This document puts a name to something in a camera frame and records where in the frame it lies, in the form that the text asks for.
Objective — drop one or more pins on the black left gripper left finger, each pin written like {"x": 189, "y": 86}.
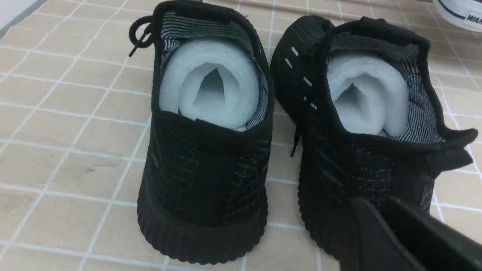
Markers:
{"x": 367, "y": 243}

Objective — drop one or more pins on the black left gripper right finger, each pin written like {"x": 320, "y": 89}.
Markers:
{"x": 427, "y": 243}

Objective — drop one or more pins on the navy slip-on shoe front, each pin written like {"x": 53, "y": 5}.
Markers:
{"x": 466, "y": 14}

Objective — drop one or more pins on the white foam roll right sneaker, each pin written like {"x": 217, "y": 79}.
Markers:
{"x": 369, "y": 94}

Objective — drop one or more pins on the white foam roll sneaker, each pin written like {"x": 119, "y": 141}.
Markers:
{"x": 369, "y": 94}
{"x": 212, "y": 80}

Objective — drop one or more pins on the right black knit sneaker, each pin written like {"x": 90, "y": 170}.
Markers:
{"x": 336, "y": 163}

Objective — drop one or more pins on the black knit sneaker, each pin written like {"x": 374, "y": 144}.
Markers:
{"x": 336, "y": 163}
{"x": 202, "y": 197}

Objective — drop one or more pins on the left black knit sneaker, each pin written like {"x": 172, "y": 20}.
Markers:
{"x": 202, "y": 197}

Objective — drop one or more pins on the white foam roll left sneaker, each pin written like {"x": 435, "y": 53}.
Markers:
{"x": 212, "y": 80}

